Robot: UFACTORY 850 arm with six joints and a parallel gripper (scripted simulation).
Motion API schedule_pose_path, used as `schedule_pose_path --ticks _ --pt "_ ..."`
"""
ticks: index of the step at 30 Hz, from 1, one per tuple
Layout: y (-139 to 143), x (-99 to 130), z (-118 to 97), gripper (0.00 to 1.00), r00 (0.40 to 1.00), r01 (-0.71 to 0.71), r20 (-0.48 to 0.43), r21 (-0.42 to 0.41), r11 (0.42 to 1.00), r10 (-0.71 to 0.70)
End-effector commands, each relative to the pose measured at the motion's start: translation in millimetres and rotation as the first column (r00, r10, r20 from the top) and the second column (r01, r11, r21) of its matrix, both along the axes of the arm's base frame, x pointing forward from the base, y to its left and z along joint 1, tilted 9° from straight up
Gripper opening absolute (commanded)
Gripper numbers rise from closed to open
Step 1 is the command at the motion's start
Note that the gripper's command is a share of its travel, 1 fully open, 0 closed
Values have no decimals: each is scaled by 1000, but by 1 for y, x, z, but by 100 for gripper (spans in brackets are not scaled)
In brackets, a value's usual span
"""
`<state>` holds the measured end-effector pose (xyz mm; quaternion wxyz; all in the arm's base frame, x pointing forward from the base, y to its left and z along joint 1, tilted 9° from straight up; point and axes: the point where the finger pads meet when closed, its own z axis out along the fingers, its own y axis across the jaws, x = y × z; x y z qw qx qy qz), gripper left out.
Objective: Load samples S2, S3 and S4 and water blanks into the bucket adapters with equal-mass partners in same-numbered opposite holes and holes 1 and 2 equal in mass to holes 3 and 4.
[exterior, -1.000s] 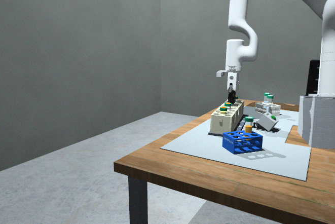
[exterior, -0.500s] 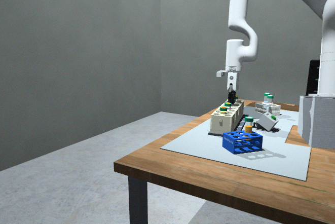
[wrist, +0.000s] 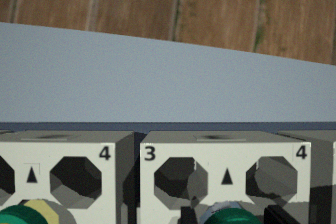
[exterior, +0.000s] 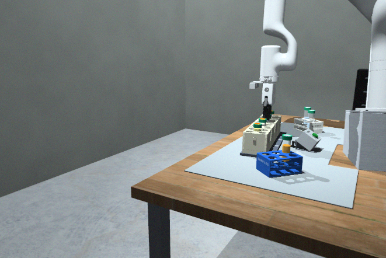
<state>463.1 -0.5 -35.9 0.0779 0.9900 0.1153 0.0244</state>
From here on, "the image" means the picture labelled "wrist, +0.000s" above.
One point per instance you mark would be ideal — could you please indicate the white bucket adapter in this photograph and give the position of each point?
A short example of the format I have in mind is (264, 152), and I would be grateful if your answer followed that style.
(220, 166)
(322, 205)
(85, 177)

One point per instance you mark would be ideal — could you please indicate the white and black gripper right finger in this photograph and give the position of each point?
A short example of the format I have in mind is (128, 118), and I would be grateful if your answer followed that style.
(275, 214)

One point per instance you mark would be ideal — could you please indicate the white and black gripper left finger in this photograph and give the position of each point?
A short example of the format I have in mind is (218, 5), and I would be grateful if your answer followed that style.
(188, 215)

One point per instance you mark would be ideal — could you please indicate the grey table surface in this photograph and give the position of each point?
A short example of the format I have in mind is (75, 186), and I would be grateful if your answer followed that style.
(52, 74)

